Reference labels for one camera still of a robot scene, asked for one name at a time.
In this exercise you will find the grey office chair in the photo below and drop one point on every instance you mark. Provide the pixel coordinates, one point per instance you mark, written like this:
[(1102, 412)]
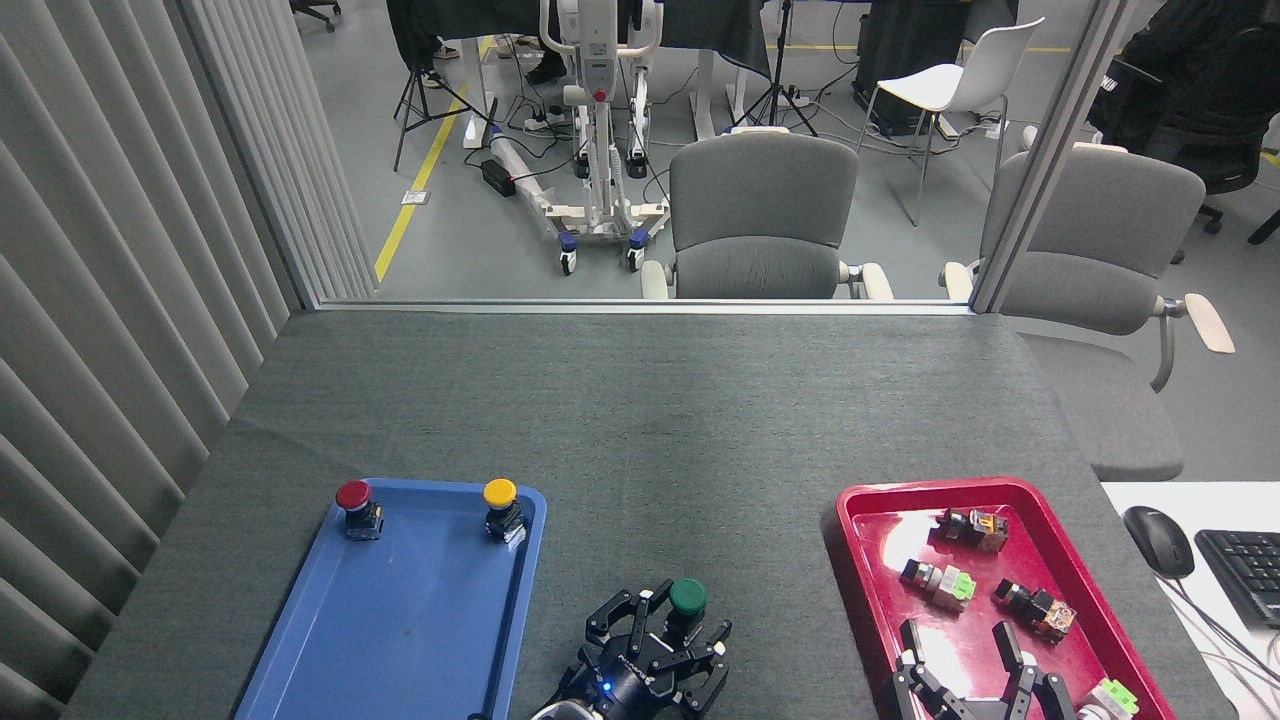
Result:
[(760, 210), (1100, 270)]

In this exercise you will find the white power strip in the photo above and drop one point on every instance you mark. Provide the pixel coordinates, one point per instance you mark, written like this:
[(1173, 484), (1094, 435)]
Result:
[(545, 121)]

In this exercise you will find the black cabinet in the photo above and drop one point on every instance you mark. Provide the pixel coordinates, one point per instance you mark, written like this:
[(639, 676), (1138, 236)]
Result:
[(905, 50)]

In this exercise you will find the silver switch with green block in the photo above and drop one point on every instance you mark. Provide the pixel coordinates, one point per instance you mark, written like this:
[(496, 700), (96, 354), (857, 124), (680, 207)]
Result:
[(940, 585)]

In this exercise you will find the black office chair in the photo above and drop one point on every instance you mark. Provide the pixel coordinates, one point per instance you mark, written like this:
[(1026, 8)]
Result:
[(1235, 160)]

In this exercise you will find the blue plastic tray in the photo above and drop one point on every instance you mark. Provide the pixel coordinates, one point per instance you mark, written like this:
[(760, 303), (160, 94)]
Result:
[(400, 620)]

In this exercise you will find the white switch with green block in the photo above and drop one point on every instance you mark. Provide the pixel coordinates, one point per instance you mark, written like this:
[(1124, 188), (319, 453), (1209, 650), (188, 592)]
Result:
[(1112, 700)]

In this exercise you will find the black switch with orange end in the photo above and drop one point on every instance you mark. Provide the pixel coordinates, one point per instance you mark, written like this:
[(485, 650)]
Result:
[(972, 528)]

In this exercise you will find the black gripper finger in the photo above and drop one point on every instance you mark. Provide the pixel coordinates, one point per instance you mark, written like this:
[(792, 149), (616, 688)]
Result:
[(710, 665), (625, 620), (915, 670), (1030, 680)]

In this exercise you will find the yellow mushroom push button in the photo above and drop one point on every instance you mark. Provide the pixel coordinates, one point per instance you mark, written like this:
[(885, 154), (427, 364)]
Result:
[(499, 493)]

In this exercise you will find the white wheeled stand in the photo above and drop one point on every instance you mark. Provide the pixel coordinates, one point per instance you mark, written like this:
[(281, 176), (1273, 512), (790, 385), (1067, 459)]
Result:
[(600, 150)]

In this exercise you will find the white plastic chair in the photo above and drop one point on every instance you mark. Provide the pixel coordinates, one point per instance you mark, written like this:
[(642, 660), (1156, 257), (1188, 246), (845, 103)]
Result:
[(950, 85)]

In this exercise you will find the white desk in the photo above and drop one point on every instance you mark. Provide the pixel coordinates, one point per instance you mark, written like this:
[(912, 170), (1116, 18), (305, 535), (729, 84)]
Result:
[(1230, 660)]

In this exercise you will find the red mushroom push button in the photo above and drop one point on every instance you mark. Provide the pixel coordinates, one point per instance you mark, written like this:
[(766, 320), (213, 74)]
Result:
[(353, 496)]

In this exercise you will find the black keyboard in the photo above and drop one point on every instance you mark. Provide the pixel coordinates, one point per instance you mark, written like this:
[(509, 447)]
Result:
[(1245, 575)]

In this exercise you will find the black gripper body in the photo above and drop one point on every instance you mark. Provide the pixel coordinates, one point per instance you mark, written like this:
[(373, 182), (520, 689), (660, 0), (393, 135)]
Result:
[(625, 685)]

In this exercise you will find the silver frame post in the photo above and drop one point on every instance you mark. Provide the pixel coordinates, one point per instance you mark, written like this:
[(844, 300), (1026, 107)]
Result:
[(255, 150), (1050, 150)]

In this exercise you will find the black switch with orange block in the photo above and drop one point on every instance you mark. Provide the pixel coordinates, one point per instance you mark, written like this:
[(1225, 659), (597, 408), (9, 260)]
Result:
[(1035, 608)]

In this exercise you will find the black power adapter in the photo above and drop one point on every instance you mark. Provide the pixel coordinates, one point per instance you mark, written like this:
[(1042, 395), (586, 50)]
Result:
[(498, 177)]

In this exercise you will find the black computer mouse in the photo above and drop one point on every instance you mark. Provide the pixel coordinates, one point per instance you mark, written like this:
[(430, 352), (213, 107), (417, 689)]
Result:
[(1158, 540)]

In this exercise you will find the table with black cloth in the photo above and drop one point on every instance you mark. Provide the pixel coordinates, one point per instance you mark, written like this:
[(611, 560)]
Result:
[(720, 30)]

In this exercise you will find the red plastic tray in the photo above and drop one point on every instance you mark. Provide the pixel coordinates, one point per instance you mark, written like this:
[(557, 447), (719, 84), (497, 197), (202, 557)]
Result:
[(985, 650)]

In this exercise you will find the black tripod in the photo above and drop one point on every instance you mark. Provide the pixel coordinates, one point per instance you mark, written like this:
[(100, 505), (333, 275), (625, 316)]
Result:
[(778, 95), (418, 90)]

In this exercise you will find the green mushroom push button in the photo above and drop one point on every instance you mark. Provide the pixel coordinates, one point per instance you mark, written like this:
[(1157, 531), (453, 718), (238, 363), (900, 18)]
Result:
[(687, 597)]

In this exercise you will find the person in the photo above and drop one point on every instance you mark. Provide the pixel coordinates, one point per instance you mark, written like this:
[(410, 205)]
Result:
[(1190, 60)]

